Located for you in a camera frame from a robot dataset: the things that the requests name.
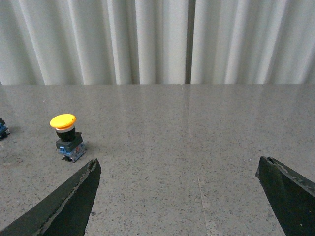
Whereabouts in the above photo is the green mushroom push button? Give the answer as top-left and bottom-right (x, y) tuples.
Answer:
(0, 118), (10, 141)

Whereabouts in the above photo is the white pleated curtain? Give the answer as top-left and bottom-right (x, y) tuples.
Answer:
(0, 0), (315, 85)

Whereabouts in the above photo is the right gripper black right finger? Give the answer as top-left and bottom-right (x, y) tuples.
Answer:
(255, 156), (315, 236)

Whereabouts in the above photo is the yellow mushroom push button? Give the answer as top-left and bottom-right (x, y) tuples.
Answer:
(50, 114), (86, 163)

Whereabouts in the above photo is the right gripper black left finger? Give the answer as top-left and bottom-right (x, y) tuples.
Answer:
(0, 159), (101, 236)

